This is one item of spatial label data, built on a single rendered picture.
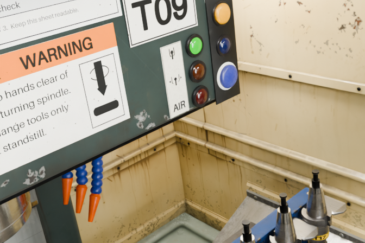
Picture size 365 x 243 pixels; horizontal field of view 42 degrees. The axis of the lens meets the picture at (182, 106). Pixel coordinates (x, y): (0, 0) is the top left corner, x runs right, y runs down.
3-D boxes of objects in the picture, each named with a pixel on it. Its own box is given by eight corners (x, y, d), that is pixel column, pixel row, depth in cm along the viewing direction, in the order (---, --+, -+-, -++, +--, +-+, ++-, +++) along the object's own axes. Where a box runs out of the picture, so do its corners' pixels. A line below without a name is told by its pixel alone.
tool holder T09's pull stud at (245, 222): (246, 233, 89) (245, 217, 88) (253, 237, 88) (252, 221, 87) (240, 237, 88) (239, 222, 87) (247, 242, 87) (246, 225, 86)
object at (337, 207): (351, 206, 107) (351, 204, 106) (338, 218, 103) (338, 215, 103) (323, 196, 112) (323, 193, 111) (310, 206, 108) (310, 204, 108)
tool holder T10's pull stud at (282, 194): (281, 206, 96) (281, 191, 94) (289, 208, 95) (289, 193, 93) (277, 210, 95) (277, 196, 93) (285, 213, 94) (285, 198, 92)
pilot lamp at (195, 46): (205, 52, 57) (202, 34, 56) (191, 57, 56) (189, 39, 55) (201, 51, 57) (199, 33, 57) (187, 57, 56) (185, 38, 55)
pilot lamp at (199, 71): (207, 77, 58) (205, 60, 57) (194, 83, 57) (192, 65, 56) (203, 77, 59) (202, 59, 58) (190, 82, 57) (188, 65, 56)
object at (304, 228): (323, 231, 100) (323, 228, 100) (308, 244, 97) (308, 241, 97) (295, 218, 105) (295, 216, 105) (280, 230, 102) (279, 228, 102)
